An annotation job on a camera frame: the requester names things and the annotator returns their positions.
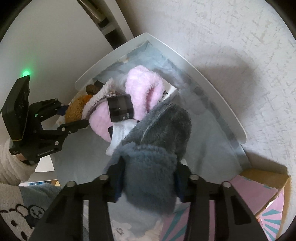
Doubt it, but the pink fuzzy sock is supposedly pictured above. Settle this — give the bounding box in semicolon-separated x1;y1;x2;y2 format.
125;65;165;121
89;101;112;143

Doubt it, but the black cosmetic tube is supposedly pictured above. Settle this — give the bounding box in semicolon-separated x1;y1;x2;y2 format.
107;94;134;123

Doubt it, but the white tray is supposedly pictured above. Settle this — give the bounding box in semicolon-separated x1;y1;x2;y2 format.
75;33;247;144

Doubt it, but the white panda sock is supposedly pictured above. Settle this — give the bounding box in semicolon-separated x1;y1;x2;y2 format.
106;119;138;156

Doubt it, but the white small carton box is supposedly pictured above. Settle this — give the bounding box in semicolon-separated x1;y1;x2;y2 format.
160;79;178;101

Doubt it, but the blue floral cloth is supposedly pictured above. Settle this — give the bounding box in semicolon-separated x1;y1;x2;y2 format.
51;41;243;241

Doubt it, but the left hand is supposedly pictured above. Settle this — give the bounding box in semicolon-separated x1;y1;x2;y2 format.
16;154;29;163

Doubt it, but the grey fuzzy sock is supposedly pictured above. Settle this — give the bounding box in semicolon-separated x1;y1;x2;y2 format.
108;99;192;214

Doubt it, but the white fuzzy sleeve forearm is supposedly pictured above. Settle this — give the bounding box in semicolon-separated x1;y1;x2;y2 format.
1;139;37;186

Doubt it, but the pink patterned cardboard box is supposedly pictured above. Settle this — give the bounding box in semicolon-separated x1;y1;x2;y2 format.
160;167;290;240

